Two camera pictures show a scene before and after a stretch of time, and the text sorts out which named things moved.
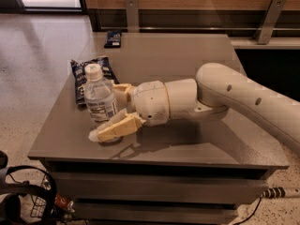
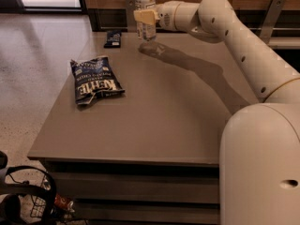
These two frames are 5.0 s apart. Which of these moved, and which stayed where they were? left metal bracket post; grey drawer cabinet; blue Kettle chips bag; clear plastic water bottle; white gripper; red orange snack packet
Moved: white gripper; clear plastic water bottle
Stayed: red orange snack packet; left metal bracket post; grey drawer cabinet; blue Kettle chips bag
